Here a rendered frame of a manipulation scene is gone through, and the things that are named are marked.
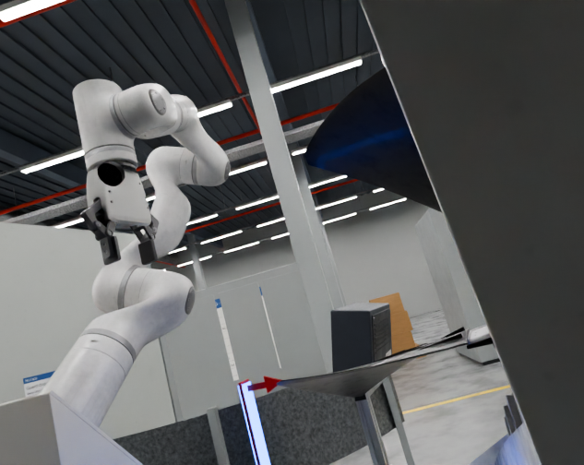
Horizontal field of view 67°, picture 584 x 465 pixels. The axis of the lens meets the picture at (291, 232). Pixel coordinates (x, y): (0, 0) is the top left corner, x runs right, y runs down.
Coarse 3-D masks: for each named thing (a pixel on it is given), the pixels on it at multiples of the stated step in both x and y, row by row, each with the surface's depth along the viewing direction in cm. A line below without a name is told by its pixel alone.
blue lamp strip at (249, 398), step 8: (248, 384) 64; (248, 392) 63; (248, 400) 63; (248, 408) 62; (256, 416) 63; (256, 424) 63; (256, 432) 62; (256, 440) 61; (264, 440) 63; (264, 448) 62; (264, 456) 62; (264, 464) 61
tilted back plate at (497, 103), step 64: (384, 0) 14; (448, 0) 14; (512, 0) 14; (576, 0) 13; (384, 64) 15; (448, 64) 15; (512, 64) 15; (576, 64) 14; (448, 128) 16; (512, 128) 16; (576, 128) 15; (448, 192) 18; (512, 192) 17; (576, 192) 17; (512, 256) 19; (576, 256) 18; (512, 320) 21; (576, 320) 20; (512, 384) 23; (576, 384) 22; (576, 448) 25
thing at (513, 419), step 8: (512, 392) 43; (512, 400) 39; (504, 408) 40; (512, 408) 39; (504, 416) 41; (512, 416) 38; (520, 416) 36; (512, 424) 39; (520, 424) 37; (512, 432) 38
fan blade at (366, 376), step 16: (448, 336) 56; (464, 336) 50; (400, 352) 55; (416, 352) 50; (432, 352) 48; (352, 368) 51; (368, 368) 50; (384, 368) 60; (288, 384) 53; (304, 384) 55; (320, 384) 58; (336, 384) 61; (352, 384) 64; (368, 384) 66
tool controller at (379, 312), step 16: (352, 304) 134; (368, 304) 132; (384, 304) 132; (336, 320) 118; (352, 320) 116; (368, 320) 114; (384, 320) 127; (336, 336) 118; (352, 336) 116; (368, 336) 114; (384, 336) 126; (336, 352) 117; (352, 352) 116; (368, 352) 114; (384, 352) 125; (336, 368) 117
